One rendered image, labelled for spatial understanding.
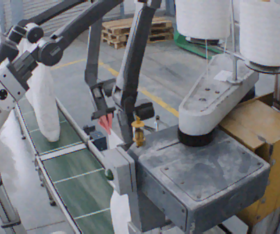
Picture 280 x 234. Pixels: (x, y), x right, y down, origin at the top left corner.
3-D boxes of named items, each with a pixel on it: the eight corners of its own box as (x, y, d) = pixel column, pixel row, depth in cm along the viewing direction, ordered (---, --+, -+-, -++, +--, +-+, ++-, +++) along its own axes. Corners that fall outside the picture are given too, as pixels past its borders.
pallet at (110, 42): (101, 41, 694) (100, 34, 687) (153, 33, 738) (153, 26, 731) (116, 50, 628) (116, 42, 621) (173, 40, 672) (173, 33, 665)
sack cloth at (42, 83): (34, 122, 308) (24, 50, 275) (53, 116, 316) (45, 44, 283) (44, 145, 270) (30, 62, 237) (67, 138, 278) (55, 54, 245)
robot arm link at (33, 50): (24, 53, 97) (26, 56, 93) (47, 30, 99) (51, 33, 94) (38, 72, 103) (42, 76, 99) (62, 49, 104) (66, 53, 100)
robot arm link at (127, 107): (112, 89, 122) (124, 98, 115) (142, 81, 126) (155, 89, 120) (115, 120, 128) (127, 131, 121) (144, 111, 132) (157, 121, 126)
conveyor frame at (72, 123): (8, 86, 434) (7, 77, 428) (37, 76, 453) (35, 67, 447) (40, 171, 254) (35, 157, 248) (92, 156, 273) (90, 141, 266)
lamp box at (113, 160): (106, 181, 86) (102, 150, 82) (123, 175, 88) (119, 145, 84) (120, 196, 80) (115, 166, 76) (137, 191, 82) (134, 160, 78)
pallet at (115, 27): (100, 28, 681) (99, 23, 674) (154, 21, 721) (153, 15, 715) (114, 36, 613) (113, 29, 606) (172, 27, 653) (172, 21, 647)
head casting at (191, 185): (129, 221, 96) (118, 133, 83) (199, 192, 106) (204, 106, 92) (183, 279, 72) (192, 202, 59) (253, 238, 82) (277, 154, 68)
